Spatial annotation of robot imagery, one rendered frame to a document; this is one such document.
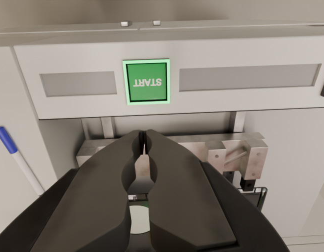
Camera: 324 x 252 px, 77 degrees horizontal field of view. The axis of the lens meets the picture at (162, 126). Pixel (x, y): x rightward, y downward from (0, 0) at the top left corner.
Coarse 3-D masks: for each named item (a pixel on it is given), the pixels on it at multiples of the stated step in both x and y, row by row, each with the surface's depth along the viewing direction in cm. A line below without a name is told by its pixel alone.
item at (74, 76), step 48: (48, 48) 23; (96, 48) 23; (144, 48) 24; (192, 48) 24; (240, 48) 24; (288, 48) 24; (48, 96) 26; (96, 96) 26; (192, 96) 27; (240, 96) 27; (288, 96) 27
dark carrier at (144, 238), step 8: (136, 200) 44; (144, 200) 44; (256, 200) 46; (144, 232) 49; (136, 240) 51; (144, 240) 51; (128, 248) 52; (136, 248) 52; (144, 248) 53; (152, 248) 53
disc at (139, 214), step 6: (132, 210) 45; (138, 210) 45; (144, 210) 46; (132, 216) 46; (138, 216) 46; (144, 216) 47; (132, 222) 47; (138, 222) 47; (144, 222) 48; (132, 228) 48; (138, 228) 48; (144, 228) 49
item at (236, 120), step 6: (234, 114) 41; (240, 114) 41; (234, 120) 41; (240, 120) 41; (228, 126) 45; (234, 126) 42; (240, 126) 42; (228, 132) 45; (234, 132) 43; (240, 132) 43; (222, 174) 51; (228, 174) 48; (228, 180) 49
